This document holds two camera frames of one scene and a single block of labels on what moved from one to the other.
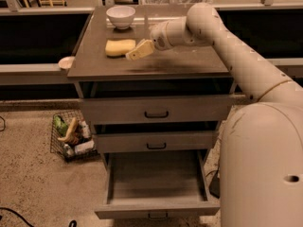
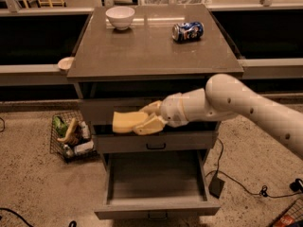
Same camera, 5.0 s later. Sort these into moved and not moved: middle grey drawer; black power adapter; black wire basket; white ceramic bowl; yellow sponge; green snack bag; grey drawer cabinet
Moved: yellow sponge
Not moved: green snack bag; grey drawer cabinet; white ceramic bowl; black wire basket; middle grey drawer; black power adapter
